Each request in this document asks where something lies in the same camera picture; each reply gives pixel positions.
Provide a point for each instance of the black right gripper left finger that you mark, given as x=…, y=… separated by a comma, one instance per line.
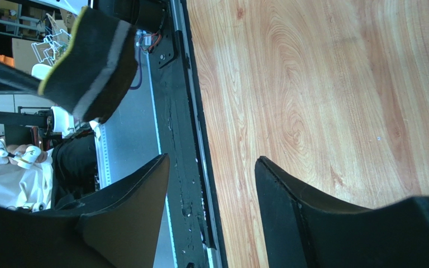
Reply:
x=118, y=226

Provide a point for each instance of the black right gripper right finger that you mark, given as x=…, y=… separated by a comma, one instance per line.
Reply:
x=305, y=227

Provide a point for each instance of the aluminium frame rail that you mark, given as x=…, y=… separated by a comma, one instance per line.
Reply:
x=130, y=139

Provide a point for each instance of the yellow whiteboard eraser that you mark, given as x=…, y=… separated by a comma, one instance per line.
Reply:
x=96, y=71

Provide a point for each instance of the person in white shirt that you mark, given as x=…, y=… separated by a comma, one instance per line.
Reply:
x=58, y=177

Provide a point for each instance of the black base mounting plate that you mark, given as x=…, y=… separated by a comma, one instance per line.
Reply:
x=191, y=193

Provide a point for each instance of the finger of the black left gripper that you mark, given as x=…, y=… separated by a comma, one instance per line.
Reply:
x=14, y=81

